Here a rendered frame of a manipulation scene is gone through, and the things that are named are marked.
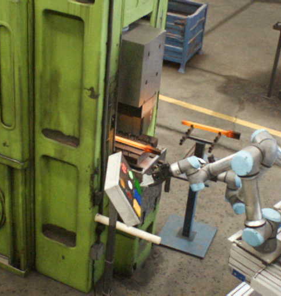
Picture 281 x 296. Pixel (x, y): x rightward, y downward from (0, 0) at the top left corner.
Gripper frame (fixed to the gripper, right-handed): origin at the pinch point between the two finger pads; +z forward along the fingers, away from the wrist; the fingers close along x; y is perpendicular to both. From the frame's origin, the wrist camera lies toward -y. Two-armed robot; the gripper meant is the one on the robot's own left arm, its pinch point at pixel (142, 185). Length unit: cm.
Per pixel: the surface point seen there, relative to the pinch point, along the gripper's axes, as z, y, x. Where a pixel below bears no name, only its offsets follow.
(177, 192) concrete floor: 20, -107, -143
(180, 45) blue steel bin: -4, -84, -415
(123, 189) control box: 3.3, 16.1, 23.6
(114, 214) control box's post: 20.0, -4.5, 11.7
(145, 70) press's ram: -25, 51, -36
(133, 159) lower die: 7.8, -1.7, -36.3
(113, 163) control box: 7.4, 22.4, 3.5
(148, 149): -1.3, -3.7, -45.2
